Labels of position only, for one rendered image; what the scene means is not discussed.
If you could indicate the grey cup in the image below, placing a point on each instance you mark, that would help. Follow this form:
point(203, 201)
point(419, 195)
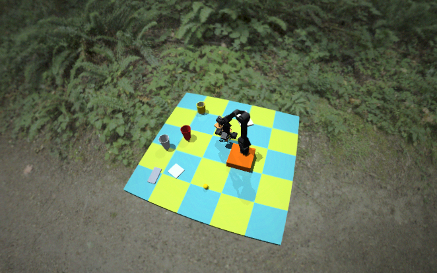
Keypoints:
point(164, 140)

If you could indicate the yellow mug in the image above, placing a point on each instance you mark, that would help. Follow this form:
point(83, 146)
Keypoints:
point(200, 107)

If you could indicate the red cup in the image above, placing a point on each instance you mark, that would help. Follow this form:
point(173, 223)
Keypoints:
point(186, 131)

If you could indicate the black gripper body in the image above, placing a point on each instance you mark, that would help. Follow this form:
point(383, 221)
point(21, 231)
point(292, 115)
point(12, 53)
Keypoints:
point(219, 132)

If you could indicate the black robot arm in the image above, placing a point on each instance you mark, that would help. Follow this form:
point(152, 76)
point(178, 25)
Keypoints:
point(243, 140)

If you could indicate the white flat square plate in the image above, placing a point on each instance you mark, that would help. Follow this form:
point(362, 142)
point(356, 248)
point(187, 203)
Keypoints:
point(176, 170)

